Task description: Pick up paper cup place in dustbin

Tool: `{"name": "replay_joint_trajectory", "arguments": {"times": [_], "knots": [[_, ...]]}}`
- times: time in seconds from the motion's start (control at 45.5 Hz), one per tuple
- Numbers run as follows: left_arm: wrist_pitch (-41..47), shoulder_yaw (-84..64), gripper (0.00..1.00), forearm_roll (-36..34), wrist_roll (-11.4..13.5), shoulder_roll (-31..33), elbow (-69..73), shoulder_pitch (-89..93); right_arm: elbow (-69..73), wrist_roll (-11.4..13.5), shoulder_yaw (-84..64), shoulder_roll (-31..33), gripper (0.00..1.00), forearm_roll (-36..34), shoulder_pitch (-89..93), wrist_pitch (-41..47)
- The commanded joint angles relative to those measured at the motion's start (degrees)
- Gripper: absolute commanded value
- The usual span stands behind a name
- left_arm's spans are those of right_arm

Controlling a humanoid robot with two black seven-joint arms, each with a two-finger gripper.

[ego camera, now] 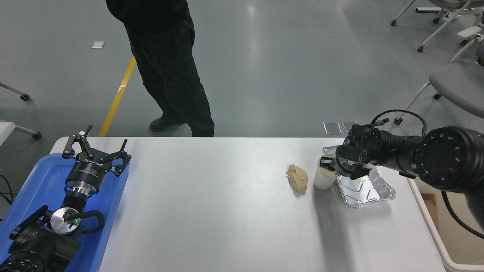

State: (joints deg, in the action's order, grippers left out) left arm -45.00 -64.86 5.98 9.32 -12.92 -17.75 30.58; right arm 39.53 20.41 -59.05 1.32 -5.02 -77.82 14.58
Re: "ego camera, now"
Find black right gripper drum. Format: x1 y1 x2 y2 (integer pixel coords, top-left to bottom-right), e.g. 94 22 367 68
335 158 360 178

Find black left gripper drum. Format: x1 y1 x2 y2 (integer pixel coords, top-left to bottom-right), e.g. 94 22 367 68
65 149 113 189

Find white paper cup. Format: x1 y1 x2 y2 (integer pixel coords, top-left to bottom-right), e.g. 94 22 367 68
313 154 338 190

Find silver foil tray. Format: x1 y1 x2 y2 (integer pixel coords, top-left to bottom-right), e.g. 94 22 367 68
322 145 396 209

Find crumpled tan paper ball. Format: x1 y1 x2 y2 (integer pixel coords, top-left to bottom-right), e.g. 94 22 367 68
285 164 309 195

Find blue plastic tray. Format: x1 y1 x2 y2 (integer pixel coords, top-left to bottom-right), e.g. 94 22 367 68
0 153 130 272

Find small white side table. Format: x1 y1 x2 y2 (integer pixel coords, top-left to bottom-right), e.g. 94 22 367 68
0 122 16 146

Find white leg caster chair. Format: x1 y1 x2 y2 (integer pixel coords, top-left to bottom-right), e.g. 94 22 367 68
0 82 42 140

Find large pale plastic bin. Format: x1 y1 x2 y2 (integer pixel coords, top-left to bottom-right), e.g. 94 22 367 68
406 178 484 272

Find grey seat office chair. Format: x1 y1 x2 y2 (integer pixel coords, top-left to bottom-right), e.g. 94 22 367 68
393 26 484 125

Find black floor cables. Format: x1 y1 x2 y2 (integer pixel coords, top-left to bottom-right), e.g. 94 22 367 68
0 175 17 207

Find white frame rolling chair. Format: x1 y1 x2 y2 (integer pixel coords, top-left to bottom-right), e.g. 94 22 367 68
391 0 484 53

